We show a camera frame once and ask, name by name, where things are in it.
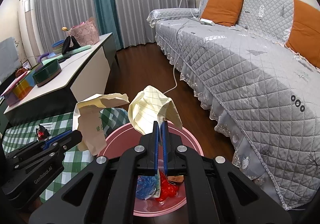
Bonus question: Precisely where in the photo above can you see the dark green round tin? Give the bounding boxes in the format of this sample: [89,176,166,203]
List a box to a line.
[33,59,62,87]

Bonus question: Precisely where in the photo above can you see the pink trash bucket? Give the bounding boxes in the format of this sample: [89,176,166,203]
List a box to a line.
[98,121,204,217]

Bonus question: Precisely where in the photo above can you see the white power cable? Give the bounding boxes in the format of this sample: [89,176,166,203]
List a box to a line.
[162,7,205,95]

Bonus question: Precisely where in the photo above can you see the black red foil wrapper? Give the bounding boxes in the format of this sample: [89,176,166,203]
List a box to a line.
[36,124,50,141]

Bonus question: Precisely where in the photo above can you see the covered television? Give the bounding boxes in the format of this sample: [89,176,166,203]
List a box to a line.
[0,37,21,83]

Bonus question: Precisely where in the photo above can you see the white top coffee table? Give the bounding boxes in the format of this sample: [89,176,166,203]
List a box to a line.
[4,33,117,126]

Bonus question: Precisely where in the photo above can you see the orange cushion near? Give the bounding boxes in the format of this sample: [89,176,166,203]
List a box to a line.
[286,0,320,68]

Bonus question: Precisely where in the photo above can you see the blue plastic bag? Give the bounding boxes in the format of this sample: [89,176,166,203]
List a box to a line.
[136,175,161,200]

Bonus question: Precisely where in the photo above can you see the white power strip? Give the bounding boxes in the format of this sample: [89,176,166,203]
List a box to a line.
[200,18,215,26]

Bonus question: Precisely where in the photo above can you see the mint green flat case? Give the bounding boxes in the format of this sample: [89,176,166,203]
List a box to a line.
[41,45,92,65]

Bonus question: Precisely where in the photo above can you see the teal curtain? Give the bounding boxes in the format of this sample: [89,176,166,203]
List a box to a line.
[94,0,123,50]

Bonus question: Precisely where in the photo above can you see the stacked coloured bowls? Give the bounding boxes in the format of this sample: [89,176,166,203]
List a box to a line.
[52,40,64,55]

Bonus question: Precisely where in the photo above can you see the cream cardboard box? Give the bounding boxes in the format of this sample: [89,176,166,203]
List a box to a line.
[168,175,184,185]

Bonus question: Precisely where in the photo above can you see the red plastic bag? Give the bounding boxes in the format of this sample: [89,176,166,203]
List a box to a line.
[155,171,179,203]

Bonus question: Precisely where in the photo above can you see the small photo frame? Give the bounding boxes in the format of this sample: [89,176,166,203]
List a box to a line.
[22,60,32,70]

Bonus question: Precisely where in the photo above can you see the pink quilted basket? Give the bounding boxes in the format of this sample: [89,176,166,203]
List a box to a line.
[68,17,99,46]

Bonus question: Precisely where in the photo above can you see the white floor air conditioner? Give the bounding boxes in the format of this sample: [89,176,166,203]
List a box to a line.
[18,0,44,67]

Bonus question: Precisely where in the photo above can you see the orange cushion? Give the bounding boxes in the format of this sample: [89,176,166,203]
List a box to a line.
[286,0,320,68]
[201,0,244,26]

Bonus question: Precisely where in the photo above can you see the colourful storage box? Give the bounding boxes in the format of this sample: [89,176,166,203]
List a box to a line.
[1,63,43,107]

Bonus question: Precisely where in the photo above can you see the green checkered tablecloth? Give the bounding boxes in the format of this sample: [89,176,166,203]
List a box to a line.
[2,108,129,202]

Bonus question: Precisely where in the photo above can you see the brown figurine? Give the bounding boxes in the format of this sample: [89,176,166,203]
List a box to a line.
[15,67,29,78]

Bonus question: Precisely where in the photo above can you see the yellow lined paper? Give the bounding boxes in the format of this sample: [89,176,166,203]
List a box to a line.
[127,86,182,135]

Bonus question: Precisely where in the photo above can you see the cream paper bag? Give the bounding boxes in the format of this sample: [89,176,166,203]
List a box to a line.
[72,93,129,156]

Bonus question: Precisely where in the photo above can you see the orange cushion far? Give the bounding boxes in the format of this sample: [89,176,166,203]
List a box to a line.
[201,0,244,26]

